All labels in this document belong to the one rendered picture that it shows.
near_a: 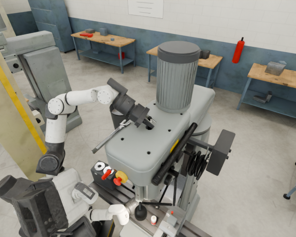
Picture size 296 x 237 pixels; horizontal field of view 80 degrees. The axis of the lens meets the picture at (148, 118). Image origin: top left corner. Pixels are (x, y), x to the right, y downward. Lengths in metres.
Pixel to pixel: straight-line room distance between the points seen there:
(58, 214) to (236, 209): 2.39
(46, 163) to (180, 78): 0.75
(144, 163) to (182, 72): 0.44
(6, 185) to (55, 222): 0.43
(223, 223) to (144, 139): 2.16
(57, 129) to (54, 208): 0.37
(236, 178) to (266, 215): 0.57
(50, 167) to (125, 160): 0.40
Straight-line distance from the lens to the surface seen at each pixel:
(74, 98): 0.90
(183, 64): 0.83
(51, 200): 1.01
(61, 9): 8.04
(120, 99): 0.80
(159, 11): 5.54
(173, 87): 0.88
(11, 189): 1.34
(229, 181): 3.15
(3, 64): 2.26
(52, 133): 0.99
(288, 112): 4.71
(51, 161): 0.98
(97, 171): 1.68
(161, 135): 0.83
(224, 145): 1.09
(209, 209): 2.82
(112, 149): 0.79
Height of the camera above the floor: 2.47
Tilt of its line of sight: 39 degrees down
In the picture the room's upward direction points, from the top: straight up
